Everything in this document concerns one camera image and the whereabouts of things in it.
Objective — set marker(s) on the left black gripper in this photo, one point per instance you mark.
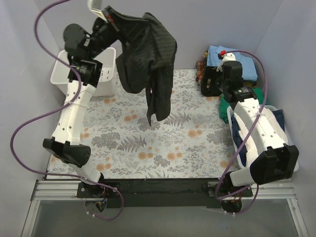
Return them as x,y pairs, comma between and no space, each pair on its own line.
108,22

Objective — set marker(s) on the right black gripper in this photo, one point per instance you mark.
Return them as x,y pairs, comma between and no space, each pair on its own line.
209,80

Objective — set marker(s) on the black pinstriped long sleeve shirt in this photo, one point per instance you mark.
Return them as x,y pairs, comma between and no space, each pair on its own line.
147,60

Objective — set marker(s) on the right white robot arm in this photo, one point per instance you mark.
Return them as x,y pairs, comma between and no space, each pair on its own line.
276,159

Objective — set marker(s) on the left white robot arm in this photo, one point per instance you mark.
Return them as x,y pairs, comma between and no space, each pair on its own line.
87,61

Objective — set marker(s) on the light blue folded shirt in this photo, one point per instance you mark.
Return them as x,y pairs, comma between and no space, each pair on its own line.
248,68

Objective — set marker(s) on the plaid folded shirt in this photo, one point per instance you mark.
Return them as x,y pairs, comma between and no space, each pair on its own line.
201,66

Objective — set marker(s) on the green folded shirt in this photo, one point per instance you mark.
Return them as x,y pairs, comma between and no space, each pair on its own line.
224,105

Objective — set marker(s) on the white plastic bin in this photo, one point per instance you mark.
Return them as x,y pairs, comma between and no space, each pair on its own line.
107,81

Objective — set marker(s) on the floral table mat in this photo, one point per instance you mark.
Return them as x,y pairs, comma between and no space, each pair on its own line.
193,142

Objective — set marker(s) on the light grey laundry basket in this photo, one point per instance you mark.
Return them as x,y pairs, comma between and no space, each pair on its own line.
279,120

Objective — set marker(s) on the white garment in basket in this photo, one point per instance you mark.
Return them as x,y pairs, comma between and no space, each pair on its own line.
249,138

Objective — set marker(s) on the aluminium rail frame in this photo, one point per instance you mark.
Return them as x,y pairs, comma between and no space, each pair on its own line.
67,190

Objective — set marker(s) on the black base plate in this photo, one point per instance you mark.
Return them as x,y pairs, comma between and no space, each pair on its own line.
170,192

